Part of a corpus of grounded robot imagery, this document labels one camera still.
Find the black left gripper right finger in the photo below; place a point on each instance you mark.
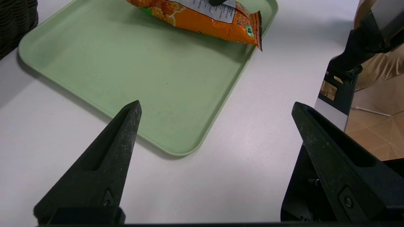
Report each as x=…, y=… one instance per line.
x=353, y=179

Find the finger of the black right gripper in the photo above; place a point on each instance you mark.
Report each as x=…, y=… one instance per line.
x=217, y=2

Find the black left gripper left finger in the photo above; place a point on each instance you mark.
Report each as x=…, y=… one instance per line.
x=101, y=170

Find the orange snack bag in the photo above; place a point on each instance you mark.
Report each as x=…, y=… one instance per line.
x=202, y=22

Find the dark brown wicker basket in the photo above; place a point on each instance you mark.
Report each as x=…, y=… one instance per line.
x=15, y=22

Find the black robot chassis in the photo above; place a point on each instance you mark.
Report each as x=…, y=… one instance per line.
x=303, y=189

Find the light green plastic tray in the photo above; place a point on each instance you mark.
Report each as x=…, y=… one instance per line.
x=126, y=78

